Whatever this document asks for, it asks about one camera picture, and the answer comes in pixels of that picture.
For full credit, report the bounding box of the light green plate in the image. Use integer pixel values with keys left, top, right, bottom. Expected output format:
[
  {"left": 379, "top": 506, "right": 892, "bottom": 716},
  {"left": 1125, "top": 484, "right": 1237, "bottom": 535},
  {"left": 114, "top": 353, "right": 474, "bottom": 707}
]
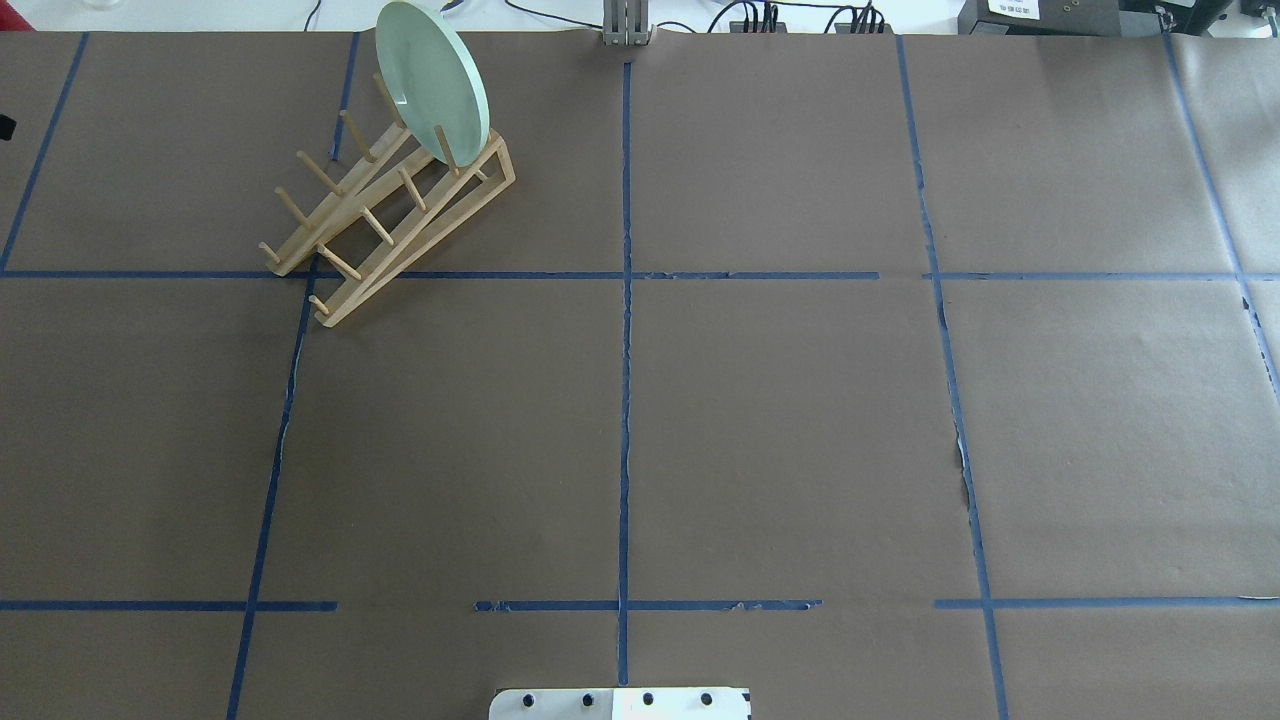
[{"left": 375, "top": 1, "right": 492, "bottom": 167}]

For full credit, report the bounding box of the wooden plate rack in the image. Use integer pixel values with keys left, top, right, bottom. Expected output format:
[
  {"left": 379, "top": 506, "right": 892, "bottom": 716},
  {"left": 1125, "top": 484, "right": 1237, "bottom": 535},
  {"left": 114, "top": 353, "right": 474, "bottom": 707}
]
[{"left": 259, "top": 108, "right": 516, "bottom": 327}]

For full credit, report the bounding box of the black power strip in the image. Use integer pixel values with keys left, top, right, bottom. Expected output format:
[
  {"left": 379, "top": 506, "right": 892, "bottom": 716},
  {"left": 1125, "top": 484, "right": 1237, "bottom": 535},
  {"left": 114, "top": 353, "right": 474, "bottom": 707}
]
[{"left": 708, "top": 1, "right": 893, "bottom": 35}]

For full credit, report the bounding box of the black computer box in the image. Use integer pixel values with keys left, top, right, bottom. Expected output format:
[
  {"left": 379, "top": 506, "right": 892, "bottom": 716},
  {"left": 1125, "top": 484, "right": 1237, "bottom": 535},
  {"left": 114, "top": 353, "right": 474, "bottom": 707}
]
[{"left": 956, "top": 0, "right": 1123, "bottom": 37}]

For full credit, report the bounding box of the aluminium frame post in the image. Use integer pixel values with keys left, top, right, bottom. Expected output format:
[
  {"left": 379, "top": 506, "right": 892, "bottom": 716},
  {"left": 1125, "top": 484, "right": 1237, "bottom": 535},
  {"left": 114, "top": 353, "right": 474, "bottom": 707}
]
[{"left": 600, "top": 0, "right": 653, "bottom": 47}]

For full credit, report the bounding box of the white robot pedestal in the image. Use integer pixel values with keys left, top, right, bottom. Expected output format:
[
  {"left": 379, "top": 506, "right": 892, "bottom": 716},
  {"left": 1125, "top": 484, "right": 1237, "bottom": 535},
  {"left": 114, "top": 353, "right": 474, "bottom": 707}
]
[{"left": 488, "top": 685, "right": 753, "bottom": 719}]

